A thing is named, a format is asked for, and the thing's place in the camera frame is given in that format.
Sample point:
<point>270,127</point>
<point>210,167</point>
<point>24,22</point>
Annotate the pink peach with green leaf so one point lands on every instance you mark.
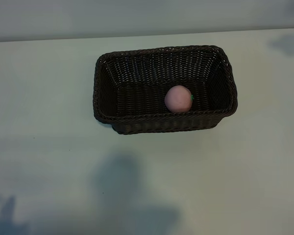
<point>178,99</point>

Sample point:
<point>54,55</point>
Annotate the dark brown wicker basket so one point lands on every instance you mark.
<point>142,80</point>

